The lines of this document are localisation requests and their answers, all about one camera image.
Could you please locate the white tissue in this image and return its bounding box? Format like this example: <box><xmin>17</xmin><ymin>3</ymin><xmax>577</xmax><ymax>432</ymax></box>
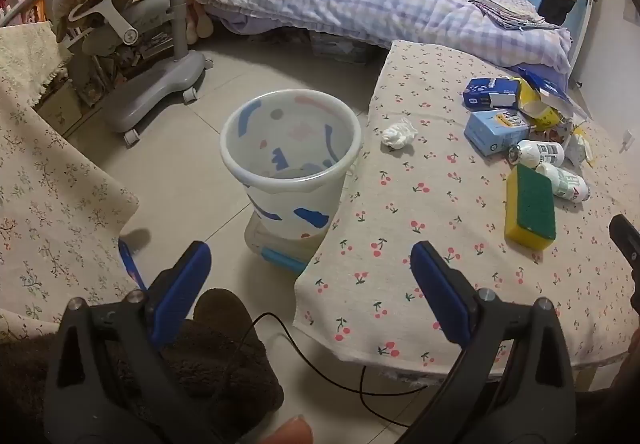
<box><xmin>381</xmin><ymin>118</ymin><xmax>418</xmax><ymax>151</ymax></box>

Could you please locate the floral print cloth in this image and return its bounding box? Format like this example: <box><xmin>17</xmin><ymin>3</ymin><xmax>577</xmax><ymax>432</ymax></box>
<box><xmin>0</xmin><ymin>69</ymin><xmax>141</xmax><ymax>342</ymax></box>

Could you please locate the cream lace cloth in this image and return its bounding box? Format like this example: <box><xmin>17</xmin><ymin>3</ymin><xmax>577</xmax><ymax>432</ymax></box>
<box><xmin>0</xmin><ymin>21</ymin><xmax>71</xmax><ymax>108</ymax></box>

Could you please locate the cardboard box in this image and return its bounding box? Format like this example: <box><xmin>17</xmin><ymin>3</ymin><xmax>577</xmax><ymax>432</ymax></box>
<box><xmin>37</xmin><ymin>82</ymin><xmax>83</xmax><ymax>135</ymax></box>

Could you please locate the white bag with yellow edge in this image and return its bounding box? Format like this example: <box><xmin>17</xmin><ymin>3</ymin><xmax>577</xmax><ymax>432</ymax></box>
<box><xmin>565</xmin><ymin>124</ymin><xmax>596</xmax><ymax>168</ymax></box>

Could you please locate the white plastic bottle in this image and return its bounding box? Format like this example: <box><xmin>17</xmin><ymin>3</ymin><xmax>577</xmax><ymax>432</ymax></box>
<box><xmin>535</xmin><ymin>162</ymin><xmax>591</xmax><ymax>201</ymax></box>
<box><xmin>509</xmin><ymin>139</ymin><xmax>566</xmax><ymax>169</ymax></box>

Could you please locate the clear plastic container blue handle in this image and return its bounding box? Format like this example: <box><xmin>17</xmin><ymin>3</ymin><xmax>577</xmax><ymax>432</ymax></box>
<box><xmin>243</xmin><ymin>217</ymin><xmax>321</xmax><ymax>274</ymax></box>

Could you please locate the blue white carton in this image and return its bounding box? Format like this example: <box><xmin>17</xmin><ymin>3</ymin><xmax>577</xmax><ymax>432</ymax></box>
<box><xmin>517</xmin><ymin>67</ymin><xmax>588</xmax><ymax>117</ymax></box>

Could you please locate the yellow snack bag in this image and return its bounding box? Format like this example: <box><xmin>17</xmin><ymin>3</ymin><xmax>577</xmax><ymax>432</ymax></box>
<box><xmin>515</xmin><ymin>77</ymin><xmax>561</xmax><ymax>132</ymax></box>

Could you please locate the white patterned plastic trash bin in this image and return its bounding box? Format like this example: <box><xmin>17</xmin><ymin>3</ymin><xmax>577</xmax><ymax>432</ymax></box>
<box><xmin>220</xmin><ymin>88</ymin><xmax>363</xmax><ymax>245</ymax></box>

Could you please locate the light blue carton box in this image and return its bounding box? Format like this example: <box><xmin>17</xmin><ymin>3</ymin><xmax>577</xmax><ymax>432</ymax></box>
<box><xmin>464</xmin><ymin>108</ymin><xmax>538</xmax><ymax>156</ymax></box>

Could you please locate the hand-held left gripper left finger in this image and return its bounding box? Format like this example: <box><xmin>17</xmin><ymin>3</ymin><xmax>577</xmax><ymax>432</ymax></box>
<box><xmin>42</xmin><ymin>241</ymin><xmax>223</xmax><ymax>444</ymax></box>

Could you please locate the white snack packet orange print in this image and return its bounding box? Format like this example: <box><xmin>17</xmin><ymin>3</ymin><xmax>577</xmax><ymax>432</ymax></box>
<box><xmin>542</xmin><ymin>114</ymin><xmax>576</xmax><ymax>145</ymax></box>

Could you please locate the person's left hand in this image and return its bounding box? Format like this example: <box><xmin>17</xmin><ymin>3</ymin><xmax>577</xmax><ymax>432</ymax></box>
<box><xmin>260</xmin><ymin>415</ymin><xmax>315</xmax><ymax>444</ymax></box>

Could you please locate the yellow green sponge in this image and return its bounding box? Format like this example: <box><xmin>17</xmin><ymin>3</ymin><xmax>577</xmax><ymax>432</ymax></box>
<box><xmin>504</xmin><ymin>163</ymin><xmax>557</xmax><ymax>252</ymax></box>

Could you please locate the black cable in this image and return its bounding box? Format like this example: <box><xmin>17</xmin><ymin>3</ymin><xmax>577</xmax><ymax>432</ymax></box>
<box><xmin>220</xmin><ymin>311</ymin><xmax>428</xmax><ymax>427</ymax></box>

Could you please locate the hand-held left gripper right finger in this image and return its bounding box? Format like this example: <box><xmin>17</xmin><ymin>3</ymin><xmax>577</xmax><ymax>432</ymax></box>
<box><xmin>405</xmin><ymin>241</ymin><xmax>578</xmax><ymax>444</ymax></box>

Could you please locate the brown fuzzy clothing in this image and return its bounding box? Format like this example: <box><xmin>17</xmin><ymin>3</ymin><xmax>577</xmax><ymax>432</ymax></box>
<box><xmin>0</xmin><ymin>289</ymin><xmax>286</xmax><ymax>444</ymax></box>

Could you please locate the dark blue tissue pack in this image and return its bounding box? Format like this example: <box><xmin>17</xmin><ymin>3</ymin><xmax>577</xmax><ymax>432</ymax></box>
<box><xmin>462</xmin><ymin>77</ymin><xmax>523</xmax><ymax>109</ymax></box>

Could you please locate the grey rolling chair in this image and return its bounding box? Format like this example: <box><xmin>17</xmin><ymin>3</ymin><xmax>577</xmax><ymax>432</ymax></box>
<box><xmin>67</xmin><ymin>0</ymin><xmax>216</xmax><ymax>147</ymax></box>

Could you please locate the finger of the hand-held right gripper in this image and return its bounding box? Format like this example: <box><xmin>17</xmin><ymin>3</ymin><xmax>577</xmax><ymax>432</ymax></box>
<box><xmin>609</xmin><ymin>214</ymin><xmax>640</xmax><ymax>315</ymax></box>

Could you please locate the cherry print tablecloth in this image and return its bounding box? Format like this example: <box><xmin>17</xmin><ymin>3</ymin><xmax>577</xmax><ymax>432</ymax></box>
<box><xmin>292</xmin><ymin>39</ymin><xmax>640</xmax><ymax>380</ymax></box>

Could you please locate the folded striped cloth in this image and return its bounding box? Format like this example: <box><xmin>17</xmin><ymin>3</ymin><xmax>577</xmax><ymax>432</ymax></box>
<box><xmin>468</xmin><ymin>0</ymin><xmax>561</xmax><ymax>31</ymax></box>

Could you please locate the blue plastic stick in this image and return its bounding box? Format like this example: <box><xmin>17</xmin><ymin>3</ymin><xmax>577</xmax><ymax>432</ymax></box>
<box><xmin>118</xmin><ymin>238</ymin><xmax>149</xmax><ymax>292</ymax></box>

